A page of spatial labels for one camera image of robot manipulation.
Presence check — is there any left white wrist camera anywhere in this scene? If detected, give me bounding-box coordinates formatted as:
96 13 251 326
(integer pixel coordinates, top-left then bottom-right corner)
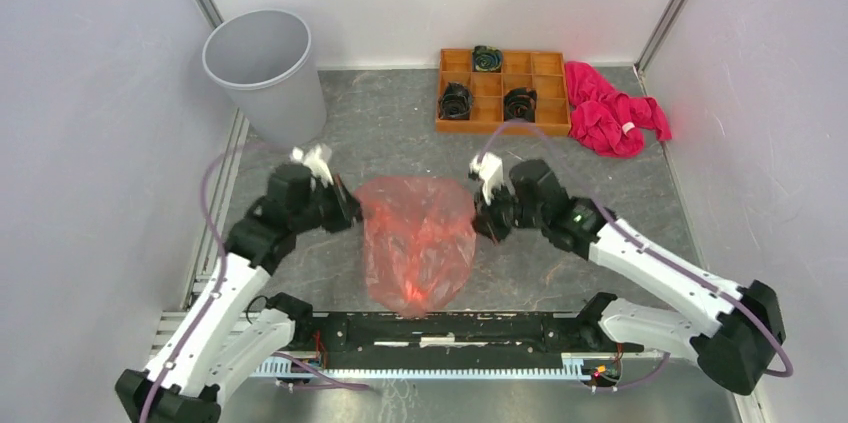
289 143 334 187

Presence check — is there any pink crumpled cloth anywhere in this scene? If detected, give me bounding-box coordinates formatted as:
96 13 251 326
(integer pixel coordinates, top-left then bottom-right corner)
564 61 672 158

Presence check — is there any orange compartment tray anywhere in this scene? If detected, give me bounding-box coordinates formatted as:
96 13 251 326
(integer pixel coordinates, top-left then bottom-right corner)
435 48 571 136

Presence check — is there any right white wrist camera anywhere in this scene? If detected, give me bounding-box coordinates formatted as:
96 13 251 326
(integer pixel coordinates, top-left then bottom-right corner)
468 152 504 205

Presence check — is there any red translucent trash bag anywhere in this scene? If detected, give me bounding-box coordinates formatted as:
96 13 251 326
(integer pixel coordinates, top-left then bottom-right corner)
355 176 477 318

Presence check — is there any black rolled belt right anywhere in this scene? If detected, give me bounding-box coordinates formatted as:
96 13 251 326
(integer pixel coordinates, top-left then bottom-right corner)
503 87 537 122

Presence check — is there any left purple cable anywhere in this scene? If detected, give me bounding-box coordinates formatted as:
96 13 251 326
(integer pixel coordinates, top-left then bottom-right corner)
137 140 293 423

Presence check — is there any white slotted cable duct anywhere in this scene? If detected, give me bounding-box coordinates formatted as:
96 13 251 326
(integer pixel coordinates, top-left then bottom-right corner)
251 356 620 383

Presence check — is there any dark rolled belt top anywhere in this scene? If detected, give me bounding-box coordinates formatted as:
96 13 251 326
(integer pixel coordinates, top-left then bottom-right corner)
472 45 503 73

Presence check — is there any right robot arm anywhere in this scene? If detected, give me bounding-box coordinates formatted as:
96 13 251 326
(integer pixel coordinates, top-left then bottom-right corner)
469 153 793 396

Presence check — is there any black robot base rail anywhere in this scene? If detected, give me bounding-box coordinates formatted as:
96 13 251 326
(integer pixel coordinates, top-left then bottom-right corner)
264 293 643 370

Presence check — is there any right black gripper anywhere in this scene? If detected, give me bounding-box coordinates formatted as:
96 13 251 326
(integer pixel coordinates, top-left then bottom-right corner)
466 177 547 244

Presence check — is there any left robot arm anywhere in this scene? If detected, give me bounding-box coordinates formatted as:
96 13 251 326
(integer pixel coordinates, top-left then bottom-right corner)
115 157 361 422

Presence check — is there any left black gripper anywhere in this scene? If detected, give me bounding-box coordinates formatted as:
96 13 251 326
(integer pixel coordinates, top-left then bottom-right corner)
291 173 377 235

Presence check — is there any grey plastic trash bin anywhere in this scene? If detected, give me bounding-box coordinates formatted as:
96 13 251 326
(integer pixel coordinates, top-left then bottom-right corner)
202 9 327 147

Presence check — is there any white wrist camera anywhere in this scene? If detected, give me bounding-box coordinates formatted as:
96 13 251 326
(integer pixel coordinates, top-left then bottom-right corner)
468 152 504 205
289 143 334 187

